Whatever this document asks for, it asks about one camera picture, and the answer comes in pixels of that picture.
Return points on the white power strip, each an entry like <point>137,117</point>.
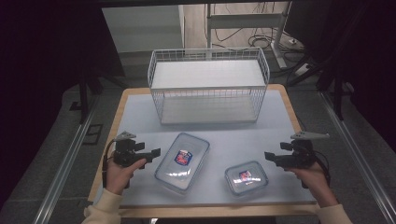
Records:
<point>301,70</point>

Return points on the metal floor rail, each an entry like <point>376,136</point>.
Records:
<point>62,174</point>
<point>358,155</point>

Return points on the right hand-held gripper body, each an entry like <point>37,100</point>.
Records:
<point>300,155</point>

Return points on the small clear plastic food container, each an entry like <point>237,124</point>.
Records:
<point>246,178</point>

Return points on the white metal desk frame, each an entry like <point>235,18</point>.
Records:
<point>243,21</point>

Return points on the pale blue table mat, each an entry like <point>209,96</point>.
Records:
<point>218,138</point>

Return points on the person's left hand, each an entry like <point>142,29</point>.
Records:
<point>120,177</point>

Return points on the black stand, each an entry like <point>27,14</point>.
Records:
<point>338,99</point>
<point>83,99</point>

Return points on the grey cabinet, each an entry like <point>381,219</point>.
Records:
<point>140,28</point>

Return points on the large clear plastic food container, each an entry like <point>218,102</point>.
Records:
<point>182,163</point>

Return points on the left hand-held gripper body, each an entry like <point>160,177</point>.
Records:
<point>124,152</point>

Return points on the person's right hand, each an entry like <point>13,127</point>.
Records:
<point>316,182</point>

